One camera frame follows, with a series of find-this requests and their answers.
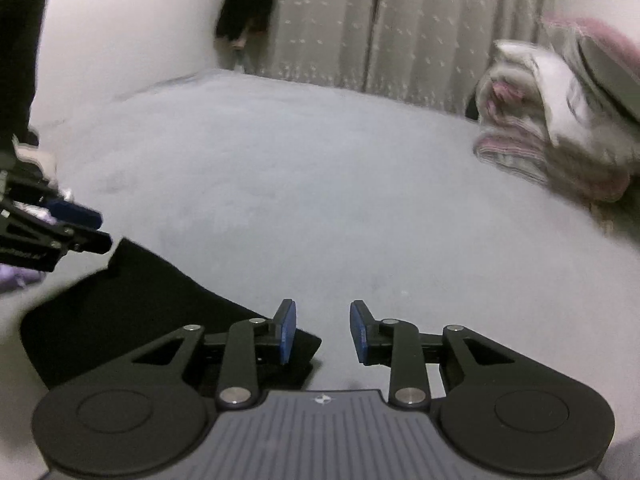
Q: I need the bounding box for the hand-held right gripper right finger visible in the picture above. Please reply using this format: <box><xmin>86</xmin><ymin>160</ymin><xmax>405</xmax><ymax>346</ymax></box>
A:
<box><xmin>349</xmin><ymin>300</ymin><xmax>539</xmax><ymax>409</ymax></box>

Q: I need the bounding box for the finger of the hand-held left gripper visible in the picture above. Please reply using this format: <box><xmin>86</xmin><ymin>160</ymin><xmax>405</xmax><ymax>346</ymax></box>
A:
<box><xmin>5</xmin><ymin>209</ymin><xmax>114</xmax><ymax>256</ymax></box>
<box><xmin>7</xmin><ymin>173</ymin><xmax>104</xmax><ymax>229</ymax></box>

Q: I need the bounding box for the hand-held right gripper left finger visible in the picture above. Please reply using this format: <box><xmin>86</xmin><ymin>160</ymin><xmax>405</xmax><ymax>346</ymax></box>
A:
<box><xmin>114</xmin><ymin>299</ymin><xmax>298</xmax><ymax>409</ymax></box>

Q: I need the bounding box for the black dress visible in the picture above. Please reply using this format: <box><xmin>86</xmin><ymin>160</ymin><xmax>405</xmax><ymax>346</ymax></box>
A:
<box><xmin>19</xmin><ymin>237</ymin><xmax>323</xmax><ymax>391</ymax></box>

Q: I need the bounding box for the person's left forearm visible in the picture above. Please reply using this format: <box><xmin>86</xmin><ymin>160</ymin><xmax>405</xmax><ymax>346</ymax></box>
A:
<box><xmin>0</xmin><ymin>0</ymin><xmax>48</xmax><ymax>153</ymax></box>

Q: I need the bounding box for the white sweater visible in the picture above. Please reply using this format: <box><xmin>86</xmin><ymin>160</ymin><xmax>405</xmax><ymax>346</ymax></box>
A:
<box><xmin>14</xmin><ymin>142</ymin><xmax>59</xmax><ymax>189</ymax></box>

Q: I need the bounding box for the folded pink white blanket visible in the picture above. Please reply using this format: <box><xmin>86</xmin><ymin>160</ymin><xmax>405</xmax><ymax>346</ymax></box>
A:
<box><xmin>472</xmin><ymin>40</ymin><xmax>634</xmax><ymax>204</ymax></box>

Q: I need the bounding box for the black hanging object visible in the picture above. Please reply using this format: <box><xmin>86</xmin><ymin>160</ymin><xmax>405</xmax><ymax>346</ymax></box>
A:
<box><xmin>214</xmin><ymin>0</ymin><xmax>275</xmax><ymax>52</ymax></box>

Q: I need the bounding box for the grey curtain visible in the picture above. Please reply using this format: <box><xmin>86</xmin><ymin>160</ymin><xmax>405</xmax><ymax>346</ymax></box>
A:
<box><xmin>260</xmin><ymin>0</ymin><xmax>556</xmax><ymax>117</ymax></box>

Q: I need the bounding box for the floral pillow with pink back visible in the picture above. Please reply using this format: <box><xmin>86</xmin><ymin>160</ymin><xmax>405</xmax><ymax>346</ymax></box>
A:
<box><xmin>542</xmin><ymin>12</ymin><xmax>640</xmax><ymax>126</ymax></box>

